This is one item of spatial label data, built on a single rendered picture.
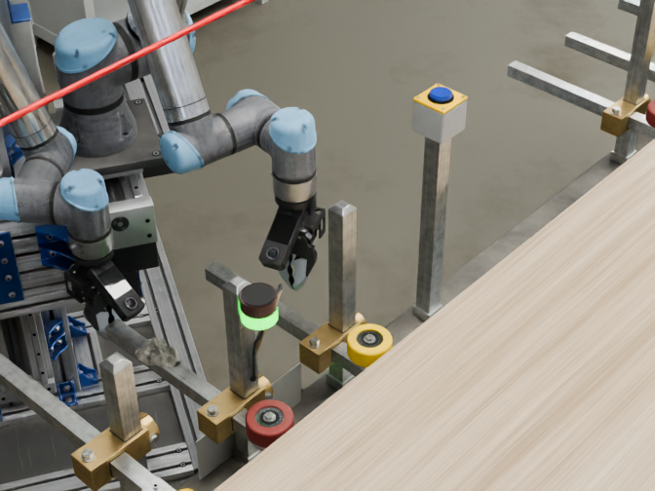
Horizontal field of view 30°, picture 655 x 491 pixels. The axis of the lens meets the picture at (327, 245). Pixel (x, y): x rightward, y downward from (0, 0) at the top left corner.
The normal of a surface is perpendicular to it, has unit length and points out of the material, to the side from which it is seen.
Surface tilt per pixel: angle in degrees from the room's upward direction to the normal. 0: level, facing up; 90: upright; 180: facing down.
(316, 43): 0
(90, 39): 7
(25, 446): 0
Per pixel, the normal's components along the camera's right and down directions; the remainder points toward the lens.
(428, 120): -0.68, 0.47
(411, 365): 0.00, -0.77
